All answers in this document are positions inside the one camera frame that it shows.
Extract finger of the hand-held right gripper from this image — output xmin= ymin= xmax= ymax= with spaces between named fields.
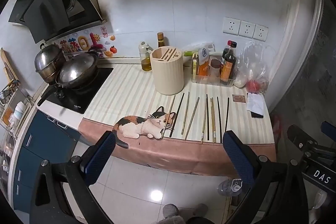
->
xmin=321 ymin=121 xmax=336 ymax=139
xmin=287 ymin=124 xmax=320 ymax=154

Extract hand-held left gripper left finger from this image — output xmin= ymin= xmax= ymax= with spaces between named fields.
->
xmin=30 ymin=130 xmax=117 ymax=224

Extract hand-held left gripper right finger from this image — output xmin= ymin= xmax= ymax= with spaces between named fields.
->
xmin=223 ymin=130 xmax=311 ymax=224

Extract black chopstick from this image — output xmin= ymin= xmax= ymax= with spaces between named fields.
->
xmin=169 ymin=93 xmax=185 ymax=138
xmin=216 ymin=97 xmax=223 ymax=139
xmin=206 ymin=98 xmax=210 ymax=141
xmin=224 ymin=97 xmax=230 ymax=133

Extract beige utensil holder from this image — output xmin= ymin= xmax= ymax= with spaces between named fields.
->
xmin=150 ymin=47 xmax=185 ymax=96

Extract clear plastic bottle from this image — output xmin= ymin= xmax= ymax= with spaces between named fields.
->
xmin=218 ymin=178 xmax=243 ymax=197

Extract white paper slip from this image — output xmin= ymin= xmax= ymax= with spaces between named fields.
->
xmin=247 ymin=93 xmax=265 ymax=114

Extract blue kitchen cabinet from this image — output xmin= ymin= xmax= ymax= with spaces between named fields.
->
xmin=10 ymin=110 xmax=82 ymax=214

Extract grey slipper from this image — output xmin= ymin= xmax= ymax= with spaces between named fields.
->
xmin=163 ymin=203 xmax=181 ymax=219
xmin=196 ymin=203 xmax=209 ymax=218

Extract red tomato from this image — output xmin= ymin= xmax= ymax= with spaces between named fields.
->
xmin=246 ymin=80 xmax=260 ymax=93

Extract striped cat print mat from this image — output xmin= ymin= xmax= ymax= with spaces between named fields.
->
xmin=78 ymin=63 xmax=277 ymax=178

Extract white round food item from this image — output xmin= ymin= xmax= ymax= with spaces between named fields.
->
xmin=234 ymin=73 xmax=248 ymax=88

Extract clear plastic organizer tray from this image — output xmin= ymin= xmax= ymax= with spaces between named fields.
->
xmin=191 ymin=51 xmax=237 ymax=87

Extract clear plastic bag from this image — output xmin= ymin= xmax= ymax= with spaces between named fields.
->
xmin=234 ymin=41 xmax=271 ymax=94

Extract dark bottle with orange label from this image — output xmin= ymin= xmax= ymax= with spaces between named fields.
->
xmin=220 ymin=54 xmax=237 ymax=83

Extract jar with brown lid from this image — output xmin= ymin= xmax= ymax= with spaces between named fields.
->
xmin=209 ymin=59 xmax=221 ymax=78

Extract stack of white bowls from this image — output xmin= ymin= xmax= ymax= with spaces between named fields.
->
xmin=14 ymin=101 xmax=27 ymax=119

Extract orange and white pouch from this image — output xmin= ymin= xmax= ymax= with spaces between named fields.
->
xmin=197 ymin=48 xmax=210 ymax=77

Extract yellow box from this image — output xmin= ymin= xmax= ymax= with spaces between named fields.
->
xmin=192 ymin=53 xmax=198 ymax=81

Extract glass oil dispenser bottle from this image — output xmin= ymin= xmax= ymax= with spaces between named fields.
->
xmin=139 ymin=42 xmax=153 ymax=72

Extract stainless steel steamer pot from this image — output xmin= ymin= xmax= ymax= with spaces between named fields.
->
xmin=34 ymin=43 xmax=66 ymax=84

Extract dark bottle with red cap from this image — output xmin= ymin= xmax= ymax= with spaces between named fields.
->
xmin=222 ymin=40 xmax=237 ymax=67

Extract white plastic bag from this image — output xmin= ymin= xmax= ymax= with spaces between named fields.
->
xmin=181 ymin=42 xmax=216 ymax=56

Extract wooden cutting board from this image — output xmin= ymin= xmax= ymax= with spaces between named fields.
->
xmin=0 ymin=48 xmax=16 ymax=83

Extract black range hood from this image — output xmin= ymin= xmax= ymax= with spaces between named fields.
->
xmin=8 ymin=0 xmax=108 ymax=44

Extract steel wok with black handle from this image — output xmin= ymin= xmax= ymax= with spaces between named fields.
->
xmin=37 ymin=52 xmax=100 ymax=107

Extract wire dish rack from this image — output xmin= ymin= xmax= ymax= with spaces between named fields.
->
xmin=0 ymin=80 xmax=34 ymax=140

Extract white wall socket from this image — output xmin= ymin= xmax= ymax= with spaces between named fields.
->
xmin=223 ymin=17 xmax=240 ymax=35
xmin=238 ymin=20 xmax=256 ymax=38
xmin=252 ymin=24 xmax=269 ymax=41

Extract colourful wall stickers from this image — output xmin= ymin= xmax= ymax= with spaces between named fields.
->
xmin=54 ymin=27 xmax=117 ymax=59

